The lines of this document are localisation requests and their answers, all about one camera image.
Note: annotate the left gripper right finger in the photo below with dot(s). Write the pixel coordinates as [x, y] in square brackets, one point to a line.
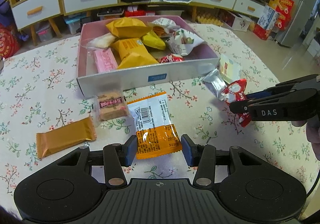
[189, 149]

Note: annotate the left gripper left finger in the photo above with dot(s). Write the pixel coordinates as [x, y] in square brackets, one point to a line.
[128, 151]

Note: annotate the orange white snack packet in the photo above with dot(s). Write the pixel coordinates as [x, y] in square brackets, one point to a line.
[156, 134]

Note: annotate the beige pastry packet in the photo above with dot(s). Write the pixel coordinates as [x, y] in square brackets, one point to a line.
[110, 105]

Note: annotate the red white candy packet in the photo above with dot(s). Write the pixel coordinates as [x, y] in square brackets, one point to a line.
[235, 92]

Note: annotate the pale yellow snack packet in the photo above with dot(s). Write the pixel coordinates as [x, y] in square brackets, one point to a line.
[229, 69]

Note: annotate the silver foil packet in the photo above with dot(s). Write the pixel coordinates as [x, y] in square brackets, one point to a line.
[215, 83]

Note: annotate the gold snack bar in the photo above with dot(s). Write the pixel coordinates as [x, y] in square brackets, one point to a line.
[65, 137]

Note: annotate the person's right hand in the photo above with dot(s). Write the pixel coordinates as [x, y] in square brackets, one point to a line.
[312, 135]

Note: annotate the pink wafer packet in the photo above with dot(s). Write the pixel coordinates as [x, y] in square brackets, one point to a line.
[105, 60]

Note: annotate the floral tablecloth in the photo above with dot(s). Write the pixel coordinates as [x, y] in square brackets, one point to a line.
[40, 95]

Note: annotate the red orange carton stack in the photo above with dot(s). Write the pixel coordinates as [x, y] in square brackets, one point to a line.
[284, 8]

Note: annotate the pink cardboard box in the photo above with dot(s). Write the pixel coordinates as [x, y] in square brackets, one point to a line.
[140, 73]

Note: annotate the yellow biscuit bag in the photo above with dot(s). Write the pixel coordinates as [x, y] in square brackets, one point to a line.
[133, 53]

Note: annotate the white green snack packet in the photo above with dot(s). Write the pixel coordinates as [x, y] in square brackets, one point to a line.
[183, 41]

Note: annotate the clear white snack packet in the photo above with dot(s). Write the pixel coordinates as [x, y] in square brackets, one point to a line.
[102, 42]

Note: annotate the small yellow snack packet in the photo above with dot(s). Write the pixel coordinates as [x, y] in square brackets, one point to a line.
[151, 39]

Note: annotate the large yellow snack bag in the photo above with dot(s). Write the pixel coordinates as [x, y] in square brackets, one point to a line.
[127, 28]

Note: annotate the red storage box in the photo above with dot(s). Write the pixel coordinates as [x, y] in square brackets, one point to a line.
[133, 11]

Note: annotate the red gift bag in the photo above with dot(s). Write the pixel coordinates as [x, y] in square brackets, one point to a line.
[10, 43]

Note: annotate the purple hat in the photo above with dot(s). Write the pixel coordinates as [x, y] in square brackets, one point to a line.
[6, 16]

